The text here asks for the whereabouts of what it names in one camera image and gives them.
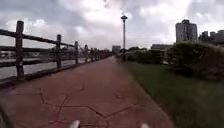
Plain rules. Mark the red stone paved path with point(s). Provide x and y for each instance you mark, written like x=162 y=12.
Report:
x=96 y=86

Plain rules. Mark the tall lamp pole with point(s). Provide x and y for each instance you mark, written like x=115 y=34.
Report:
x=124 y=36

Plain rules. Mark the tall grey building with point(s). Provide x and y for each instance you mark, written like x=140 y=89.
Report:
x=186 y=31

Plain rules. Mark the water surface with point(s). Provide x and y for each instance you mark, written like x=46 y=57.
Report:
x=35 y=68

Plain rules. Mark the robot's own part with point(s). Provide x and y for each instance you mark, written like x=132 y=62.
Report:
x=144 y=125
x=74 y=124

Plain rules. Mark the green hedge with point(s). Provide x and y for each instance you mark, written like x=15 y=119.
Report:
x=196 y=58

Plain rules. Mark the dark wooden fence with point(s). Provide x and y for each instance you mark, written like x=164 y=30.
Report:
x=58 y=51

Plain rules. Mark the low long building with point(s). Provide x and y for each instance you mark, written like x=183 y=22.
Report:
x=161 y=46

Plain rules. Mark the grass strip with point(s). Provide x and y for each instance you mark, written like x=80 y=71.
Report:
x=180 y=96

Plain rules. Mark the group of distant buildings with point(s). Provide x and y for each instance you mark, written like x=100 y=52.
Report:
x=212 y=36

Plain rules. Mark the far river bank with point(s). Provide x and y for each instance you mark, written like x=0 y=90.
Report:
x=30 y=54

